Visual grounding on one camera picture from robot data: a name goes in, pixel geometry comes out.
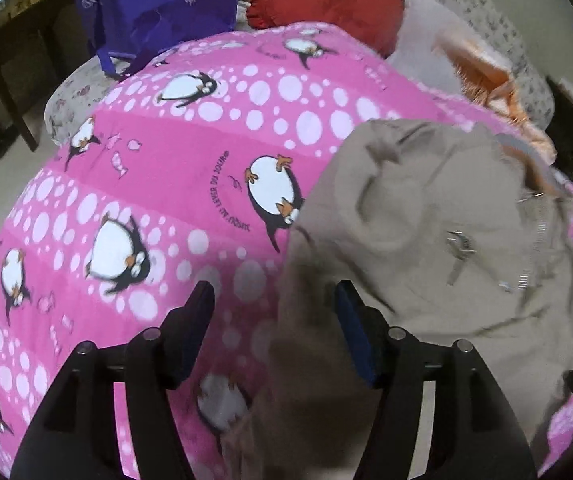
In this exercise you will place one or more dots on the pink penguin print blanket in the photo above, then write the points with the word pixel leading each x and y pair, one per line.
pixel 176 185

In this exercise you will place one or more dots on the red fringed cushion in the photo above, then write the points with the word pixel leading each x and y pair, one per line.
pixel 336 0

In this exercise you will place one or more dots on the beige zip jacket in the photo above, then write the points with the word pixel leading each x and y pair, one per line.
pixel 416 200

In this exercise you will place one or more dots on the dark wooden bench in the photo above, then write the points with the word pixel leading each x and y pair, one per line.
pixel 1 75

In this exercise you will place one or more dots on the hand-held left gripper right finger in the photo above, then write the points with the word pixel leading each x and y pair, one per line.
pixel 354 340

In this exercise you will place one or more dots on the white pillow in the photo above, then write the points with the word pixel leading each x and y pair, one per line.
pixel 421 45

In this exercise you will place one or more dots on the orange fringed cloth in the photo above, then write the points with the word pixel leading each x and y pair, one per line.
pixel 481 67

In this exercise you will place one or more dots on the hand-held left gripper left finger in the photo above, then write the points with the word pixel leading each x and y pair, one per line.
pixel 199 330

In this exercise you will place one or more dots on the floral bed sheet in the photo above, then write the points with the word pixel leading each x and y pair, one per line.
pixel 491 15

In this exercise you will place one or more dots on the purple fabric bag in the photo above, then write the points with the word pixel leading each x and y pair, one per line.
pixel 141 0

